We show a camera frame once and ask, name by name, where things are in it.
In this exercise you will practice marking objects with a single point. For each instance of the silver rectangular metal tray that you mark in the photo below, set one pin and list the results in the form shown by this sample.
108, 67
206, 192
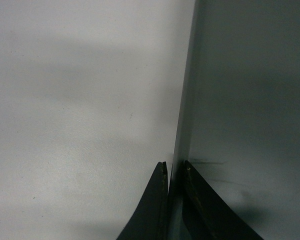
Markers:
240, 114

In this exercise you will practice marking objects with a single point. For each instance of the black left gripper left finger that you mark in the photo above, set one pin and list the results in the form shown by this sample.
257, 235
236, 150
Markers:
149, 220

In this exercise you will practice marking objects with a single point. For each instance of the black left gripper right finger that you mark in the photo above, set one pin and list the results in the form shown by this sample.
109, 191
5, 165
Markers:
206, 215

